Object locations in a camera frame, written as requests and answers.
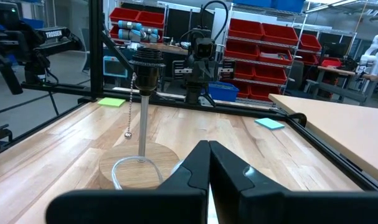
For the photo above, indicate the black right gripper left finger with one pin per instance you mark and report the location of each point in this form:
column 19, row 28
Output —
column 176, row 205

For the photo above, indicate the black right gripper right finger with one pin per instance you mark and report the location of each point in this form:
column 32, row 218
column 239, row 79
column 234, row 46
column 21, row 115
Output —
column 269, row 208

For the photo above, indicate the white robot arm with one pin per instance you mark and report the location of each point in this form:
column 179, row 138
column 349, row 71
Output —
column 375, row 49

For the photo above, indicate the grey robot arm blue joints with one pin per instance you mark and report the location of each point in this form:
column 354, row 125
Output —
column 135, row 32

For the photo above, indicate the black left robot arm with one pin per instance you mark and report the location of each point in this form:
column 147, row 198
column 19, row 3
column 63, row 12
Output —
column 199, row 81

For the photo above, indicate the blue plastic tote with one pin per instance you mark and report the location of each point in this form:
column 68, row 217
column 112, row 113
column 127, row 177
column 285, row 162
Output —
column 223, row 91

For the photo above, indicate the red storage bin shelving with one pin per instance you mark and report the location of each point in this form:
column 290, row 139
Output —
column 263, row 46

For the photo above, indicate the blue sticky note pad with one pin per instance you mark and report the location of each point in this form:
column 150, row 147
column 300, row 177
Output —
column 269, row 123

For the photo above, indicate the blue framed screen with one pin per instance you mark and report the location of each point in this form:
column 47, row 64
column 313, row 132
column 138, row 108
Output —
column 114, row 67

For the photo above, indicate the blue storage bins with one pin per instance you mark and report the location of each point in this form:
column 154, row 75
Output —
column 269, row 3

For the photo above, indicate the green sticky note pad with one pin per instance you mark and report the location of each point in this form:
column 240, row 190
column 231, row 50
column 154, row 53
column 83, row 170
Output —
column 111, row 101

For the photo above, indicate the light wooden desk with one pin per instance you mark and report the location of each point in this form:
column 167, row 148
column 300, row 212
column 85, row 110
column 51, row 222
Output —
column 341, row 130

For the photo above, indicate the black aluminium table frame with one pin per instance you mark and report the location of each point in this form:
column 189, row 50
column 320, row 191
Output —
column 95, row 49

